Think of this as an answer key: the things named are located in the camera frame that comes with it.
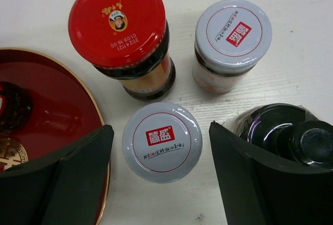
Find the small red lid jar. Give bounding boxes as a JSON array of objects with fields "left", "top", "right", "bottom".
[{"left": 1, "top": 81, "right": 33, "bottom": 135}]

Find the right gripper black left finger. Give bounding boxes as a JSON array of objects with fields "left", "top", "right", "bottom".
[{"left": 1, "top": 125, "right": 114, "bottom": 224}]

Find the small white lid jar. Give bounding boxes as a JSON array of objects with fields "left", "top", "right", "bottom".
[{"left": 122, "top": 102, "right": 203, "bottom": 183}]

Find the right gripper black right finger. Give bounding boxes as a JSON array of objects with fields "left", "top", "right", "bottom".
[{"left": 209, "top": 122, "right": 332, "bottom": 224}]

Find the red lid sauce jar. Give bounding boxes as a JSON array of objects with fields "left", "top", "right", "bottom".
[{"left": 68, "top": 0, "right": 176, "bottom": 101}]

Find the white lid spice jar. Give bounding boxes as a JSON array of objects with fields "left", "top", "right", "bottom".
[{"left": 192, "top": 0, "right": 272, "bottom": 94}]

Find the white bottle black cap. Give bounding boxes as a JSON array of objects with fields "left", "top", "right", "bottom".
[{"left": 223, "top": 103, "right": 332, "bottom": 170}]

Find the round red tray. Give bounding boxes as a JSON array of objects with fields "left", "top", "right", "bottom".
[{"left": 1, "top": 48, "right": 110, "bottom": 224}]

